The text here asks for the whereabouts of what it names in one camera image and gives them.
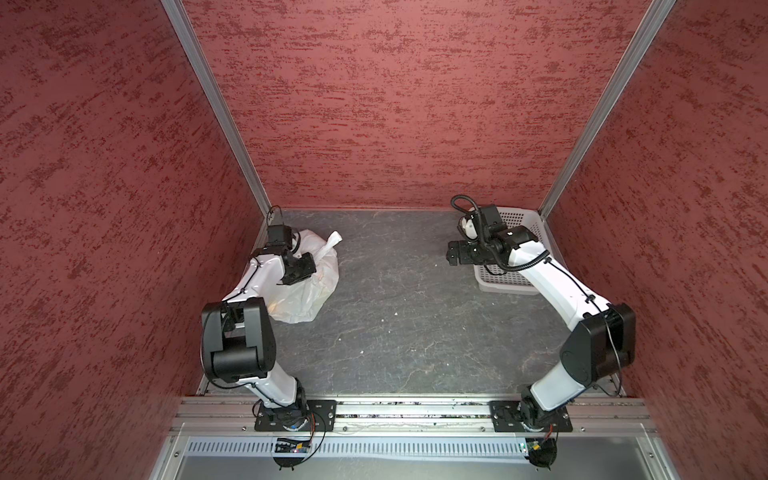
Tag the right aluminium corner post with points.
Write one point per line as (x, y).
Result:
(646, 31)

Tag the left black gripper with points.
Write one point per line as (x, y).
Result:
(309, 269)

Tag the aluminium corner post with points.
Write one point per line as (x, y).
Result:
(190, 43)
(646, 31)

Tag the circuit board under rail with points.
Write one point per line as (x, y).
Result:
(542, 453)
(289, 453)

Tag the aluminium front rail frame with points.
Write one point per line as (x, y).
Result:
(452, 427)

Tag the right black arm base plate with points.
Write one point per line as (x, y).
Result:
(526, 417)

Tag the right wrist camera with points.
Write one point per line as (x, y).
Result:
(482, 223)

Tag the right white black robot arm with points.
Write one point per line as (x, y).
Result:
(602, 334)

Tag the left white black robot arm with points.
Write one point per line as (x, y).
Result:
(238, 346)

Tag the left aluminium corner post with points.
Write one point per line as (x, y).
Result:
(190, 43)

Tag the right circuit board under rail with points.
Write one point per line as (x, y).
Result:
(542, 453)

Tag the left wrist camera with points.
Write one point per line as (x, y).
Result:
(280, 236)

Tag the white plastic bag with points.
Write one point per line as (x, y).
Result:
(298, 303)

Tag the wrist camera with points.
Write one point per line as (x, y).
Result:
(280, 236)
(482, 223)

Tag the left circuit board under rail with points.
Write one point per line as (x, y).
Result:
(289, 453)

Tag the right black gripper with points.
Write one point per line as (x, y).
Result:
(463, 246)

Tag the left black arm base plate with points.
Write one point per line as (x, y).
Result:
(295, 415)

